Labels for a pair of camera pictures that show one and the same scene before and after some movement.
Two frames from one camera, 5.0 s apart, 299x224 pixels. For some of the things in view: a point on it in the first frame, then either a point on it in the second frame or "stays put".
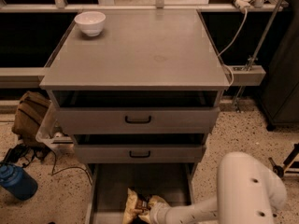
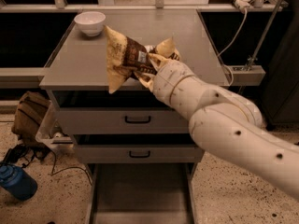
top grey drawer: (136, 112) stays put
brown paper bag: (31, 108) stays put
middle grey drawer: (139, 148) stays put
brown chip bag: (138, 206) -> (125, 55)
